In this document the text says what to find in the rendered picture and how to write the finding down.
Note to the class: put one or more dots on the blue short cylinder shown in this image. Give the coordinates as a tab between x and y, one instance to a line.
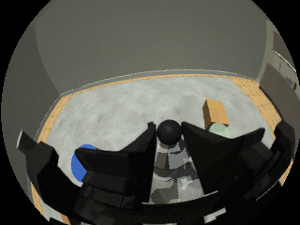
77	169

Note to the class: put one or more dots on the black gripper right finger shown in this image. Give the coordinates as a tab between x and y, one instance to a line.
213	154

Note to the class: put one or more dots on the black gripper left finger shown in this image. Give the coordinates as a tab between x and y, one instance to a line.
135	162

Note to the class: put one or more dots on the glass french press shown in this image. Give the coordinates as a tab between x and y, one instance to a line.
172	151

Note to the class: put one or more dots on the orange rectangular block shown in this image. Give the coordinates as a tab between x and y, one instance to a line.
214	113

